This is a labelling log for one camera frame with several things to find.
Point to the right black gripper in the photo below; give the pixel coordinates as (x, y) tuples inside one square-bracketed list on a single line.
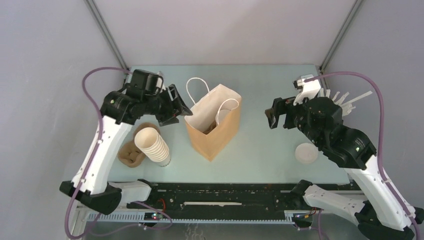
[(281, 105)]

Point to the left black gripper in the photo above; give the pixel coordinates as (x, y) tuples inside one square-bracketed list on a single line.
[(181, 108)]

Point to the brown paper bag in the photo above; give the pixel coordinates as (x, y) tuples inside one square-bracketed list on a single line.
[(204, 112)]

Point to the brown pulp carrier piece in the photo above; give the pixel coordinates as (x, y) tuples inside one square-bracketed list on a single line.
[(210, 128)]

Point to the stack of white paper cups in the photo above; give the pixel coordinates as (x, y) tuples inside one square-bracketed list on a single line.
[(150, 142)]

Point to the white plastic cup lid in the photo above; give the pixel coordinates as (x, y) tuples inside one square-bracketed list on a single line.
[(221, 115)]

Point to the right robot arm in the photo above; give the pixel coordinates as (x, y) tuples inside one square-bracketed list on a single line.
[(380, 216)]

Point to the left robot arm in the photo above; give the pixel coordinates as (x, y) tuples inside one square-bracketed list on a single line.
[(145, 94)]

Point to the stack of white lids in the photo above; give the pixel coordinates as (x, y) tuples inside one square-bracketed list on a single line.
[(306, 153)]

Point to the brown pulp cup carrier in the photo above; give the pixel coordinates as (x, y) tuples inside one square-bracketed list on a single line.
[(129, 154)]

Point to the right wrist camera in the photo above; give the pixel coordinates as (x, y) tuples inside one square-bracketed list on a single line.
[(306, 89)]

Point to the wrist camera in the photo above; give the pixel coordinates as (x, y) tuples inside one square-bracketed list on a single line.
[(306, 89), (159, 83)]

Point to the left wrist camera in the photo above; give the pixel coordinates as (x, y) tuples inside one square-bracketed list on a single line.
[(159, 83)]

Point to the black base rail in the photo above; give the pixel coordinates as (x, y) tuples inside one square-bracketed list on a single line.
[(227, 203)]

